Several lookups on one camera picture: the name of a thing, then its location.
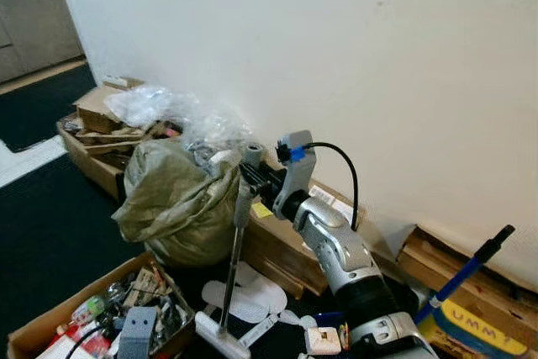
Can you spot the olive woven sack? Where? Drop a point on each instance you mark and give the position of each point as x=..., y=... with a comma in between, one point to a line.
x=172, y=208

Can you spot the red printed package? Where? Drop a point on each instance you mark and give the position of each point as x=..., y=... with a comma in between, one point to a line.
x=84, y=342

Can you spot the small black floor mat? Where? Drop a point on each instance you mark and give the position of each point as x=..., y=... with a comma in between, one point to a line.
x=42, y=107

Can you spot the grey kitchen cabinets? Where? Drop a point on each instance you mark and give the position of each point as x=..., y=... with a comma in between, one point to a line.
x=34, y=23

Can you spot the large open cardboard box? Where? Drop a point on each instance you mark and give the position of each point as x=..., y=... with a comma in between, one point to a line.
x=92, y=161

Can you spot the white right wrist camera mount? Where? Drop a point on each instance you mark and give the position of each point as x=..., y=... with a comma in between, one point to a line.
x=296, y=170

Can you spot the sealed cardboard box with labels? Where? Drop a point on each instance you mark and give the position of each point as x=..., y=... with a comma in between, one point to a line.
x=277, y=254

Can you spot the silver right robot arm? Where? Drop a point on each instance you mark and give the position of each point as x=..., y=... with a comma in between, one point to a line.
x=345, y=258

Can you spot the small open cardboard box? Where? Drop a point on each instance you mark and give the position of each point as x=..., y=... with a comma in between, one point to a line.
x=471, y=271

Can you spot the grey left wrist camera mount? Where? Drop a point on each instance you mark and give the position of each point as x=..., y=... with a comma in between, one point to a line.
x=137, y=334

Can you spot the long white package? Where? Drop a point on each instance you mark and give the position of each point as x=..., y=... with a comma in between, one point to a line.
x=259, y=331

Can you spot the crumpled white tissue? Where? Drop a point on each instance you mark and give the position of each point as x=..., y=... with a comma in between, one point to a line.
x=301, y=321

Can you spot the clear plastic bag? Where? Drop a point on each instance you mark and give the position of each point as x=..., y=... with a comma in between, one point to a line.
x=168, y=111

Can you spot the open cardboard box of clutter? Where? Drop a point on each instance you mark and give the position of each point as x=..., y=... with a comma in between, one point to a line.
x=50, y=325

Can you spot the small closed cardboard box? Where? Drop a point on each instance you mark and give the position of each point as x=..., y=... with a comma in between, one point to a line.
x=97, y=111

